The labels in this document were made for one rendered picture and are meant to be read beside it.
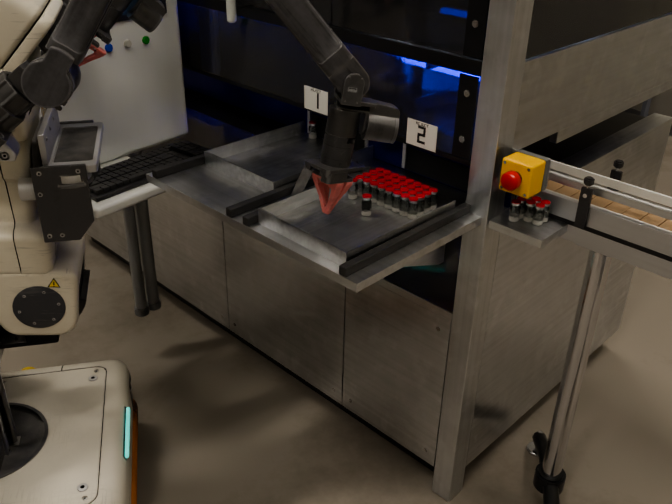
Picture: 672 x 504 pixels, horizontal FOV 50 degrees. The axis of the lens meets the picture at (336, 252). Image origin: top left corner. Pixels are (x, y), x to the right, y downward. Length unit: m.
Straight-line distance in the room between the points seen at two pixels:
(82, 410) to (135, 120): 0.80
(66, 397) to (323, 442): 0.76
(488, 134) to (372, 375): 0.84
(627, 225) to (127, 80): 1.33
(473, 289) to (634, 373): 1.16
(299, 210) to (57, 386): 0.91
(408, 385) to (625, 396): 0.90
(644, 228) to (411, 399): 0.80
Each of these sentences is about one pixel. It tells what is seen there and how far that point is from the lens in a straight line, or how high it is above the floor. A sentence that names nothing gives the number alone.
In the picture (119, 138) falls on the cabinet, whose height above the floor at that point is 0.86.
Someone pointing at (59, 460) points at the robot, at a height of 0.28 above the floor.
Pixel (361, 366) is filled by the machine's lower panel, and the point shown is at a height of 0.28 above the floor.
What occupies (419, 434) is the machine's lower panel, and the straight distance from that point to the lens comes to 2.07.
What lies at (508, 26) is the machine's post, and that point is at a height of 1.29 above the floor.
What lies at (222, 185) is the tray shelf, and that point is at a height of 0.88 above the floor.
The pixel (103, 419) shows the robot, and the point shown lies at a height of 0.28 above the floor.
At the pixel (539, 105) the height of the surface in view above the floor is 1.10.
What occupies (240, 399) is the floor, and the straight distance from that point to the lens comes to 2.43.
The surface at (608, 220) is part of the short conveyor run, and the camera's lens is 1.59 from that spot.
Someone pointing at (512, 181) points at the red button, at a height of 1.00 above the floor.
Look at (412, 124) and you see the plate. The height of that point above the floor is 1.04.
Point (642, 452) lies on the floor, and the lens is 2.45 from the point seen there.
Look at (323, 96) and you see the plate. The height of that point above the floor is 1.04.
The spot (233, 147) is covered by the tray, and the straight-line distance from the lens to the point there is 1.89.
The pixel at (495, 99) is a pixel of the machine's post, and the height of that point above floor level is 1.14.
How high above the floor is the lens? 1.58
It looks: 29 degrees down
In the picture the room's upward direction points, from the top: 1 degrees clockwise
